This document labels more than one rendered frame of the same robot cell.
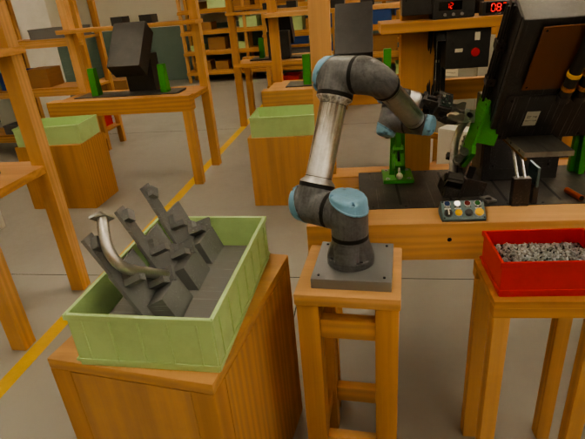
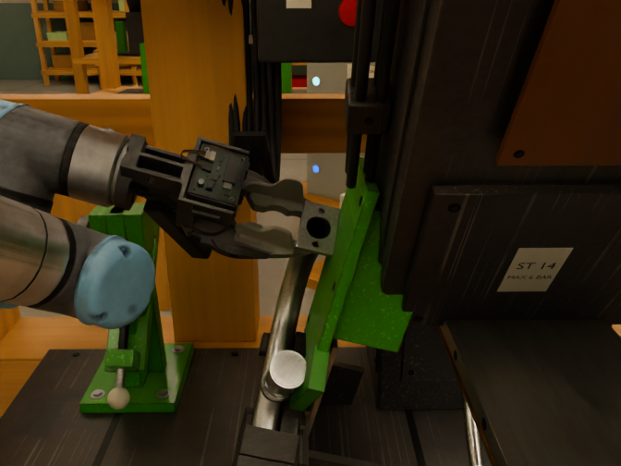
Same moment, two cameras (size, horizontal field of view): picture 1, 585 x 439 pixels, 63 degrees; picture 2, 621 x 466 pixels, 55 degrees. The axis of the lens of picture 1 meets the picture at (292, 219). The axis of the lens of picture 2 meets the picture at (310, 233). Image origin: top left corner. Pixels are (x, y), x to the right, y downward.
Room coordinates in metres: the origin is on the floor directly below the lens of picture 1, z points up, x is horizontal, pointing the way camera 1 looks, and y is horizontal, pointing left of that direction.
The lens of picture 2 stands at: (1.24, -0.61, 1.43)
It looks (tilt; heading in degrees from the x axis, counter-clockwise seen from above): 22 degrees down; 351
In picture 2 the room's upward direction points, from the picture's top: straight up
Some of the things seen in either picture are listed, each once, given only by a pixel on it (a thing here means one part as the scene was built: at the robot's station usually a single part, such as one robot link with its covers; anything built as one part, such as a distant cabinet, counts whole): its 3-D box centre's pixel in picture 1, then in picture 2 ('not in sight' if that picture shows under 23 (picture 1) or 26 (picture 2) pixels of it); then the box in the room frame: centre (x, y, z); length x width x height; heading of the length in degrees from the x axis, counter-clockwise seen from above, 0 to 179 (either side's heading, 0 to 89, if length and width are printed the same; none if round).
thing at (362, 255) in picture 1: (350, 246); not in sight; (1.34, -0.18, 0.93); 0.15 x 0.15 x 0.10
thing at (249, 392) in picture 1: (202, 389); not in sight; (1.34, 0.38, 0.39); 0.68 x 0.52 x 0.79; 162
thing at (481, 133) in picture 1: (485, 124); (368, 267); (1.77, -0.76, 1.17); 0.13 x 0.12 x 0.20; 82
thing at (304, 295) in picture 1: (351, 274); not in sight; (1.34, -0.18, 0.83); 0.32 x 0.32 x 0.04; 76
